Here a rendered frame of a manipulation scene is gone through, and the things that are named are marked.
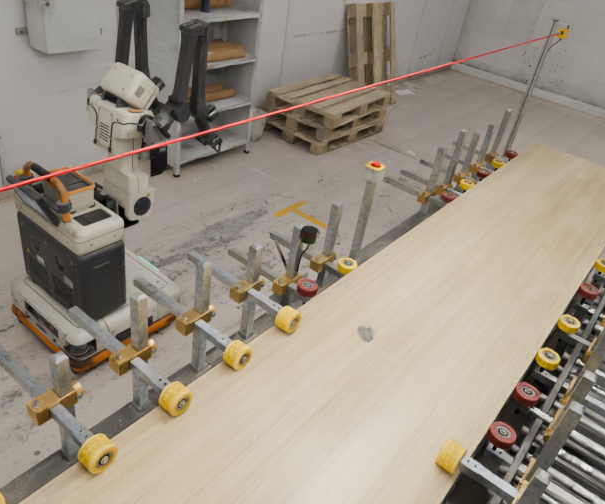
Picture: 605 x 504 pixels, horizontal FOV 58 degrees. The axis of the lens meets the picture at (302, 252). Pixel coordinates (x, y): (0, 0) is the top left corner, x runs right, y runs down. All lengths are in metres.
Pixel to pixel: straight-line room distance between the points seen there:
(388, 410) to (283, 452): 0.37
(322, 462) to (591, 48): 8.41
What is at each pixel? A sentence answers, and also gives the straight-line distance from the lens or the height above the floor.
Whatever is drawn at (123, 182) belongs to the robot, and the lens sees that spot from 2.84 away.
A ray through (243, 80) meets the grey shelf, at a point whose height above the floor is 0.65.
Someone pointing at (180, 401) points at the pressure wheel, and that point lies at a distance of 1.61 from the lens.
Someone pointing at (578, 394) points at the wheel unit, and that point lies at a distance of 1.90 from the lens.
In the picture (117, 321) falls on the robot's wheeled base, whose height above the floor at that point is 0.26.
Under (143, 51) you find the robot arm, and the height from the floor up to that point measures 1.38.
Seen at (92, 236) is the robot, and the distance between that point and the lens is 2.57.
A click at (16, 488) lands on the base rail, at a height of 0.70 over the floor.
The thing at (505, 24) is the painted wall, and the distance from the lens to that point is 9.74.
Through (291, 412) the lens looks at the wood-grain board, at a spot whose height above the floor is 0.90.
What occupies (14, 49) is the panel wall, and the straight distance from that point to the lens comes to 4.23.
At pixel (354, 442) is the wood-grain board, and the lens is 1.66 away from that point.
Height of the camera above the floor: 2.18
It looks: 33 degrees down
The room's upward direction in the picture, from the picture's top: 10 degrees clockwise
